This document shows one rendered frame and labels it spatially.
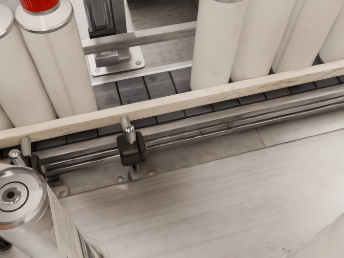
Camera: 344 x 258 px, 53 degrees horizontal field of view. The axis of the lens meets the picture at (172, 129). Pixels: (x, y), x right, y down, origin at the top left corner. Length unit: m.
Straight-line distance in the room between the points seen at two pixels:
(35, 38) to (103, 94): 0.16
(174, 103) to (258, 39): 0.12
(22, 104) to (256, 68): 0.28
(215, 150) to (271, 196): 0.11
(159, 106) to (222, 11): 0.13
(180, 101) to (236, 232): 0.16
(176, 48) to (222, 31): 0.23
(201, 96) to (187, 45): 0.20
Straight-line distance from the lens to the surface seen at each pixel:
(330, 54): 0.55
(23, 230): 0.21
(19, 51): 0.36
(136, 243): 0.38
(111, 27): 0.47
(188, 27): 0.44
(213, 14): 0.37
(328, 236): 0.26
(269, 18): 0.41
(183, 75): 0.50
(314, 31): 0.46
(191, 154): 0.48
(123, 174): 0.46
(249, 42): 0.43
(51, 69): 0.37
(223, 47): 0.40
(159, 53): 0.60
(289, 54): 0.48
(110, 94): 0.48
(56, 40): 0.34
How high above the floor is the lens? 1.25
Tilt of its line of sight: 57 degrees down
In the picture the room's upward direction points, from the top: 3 degrees clockwise
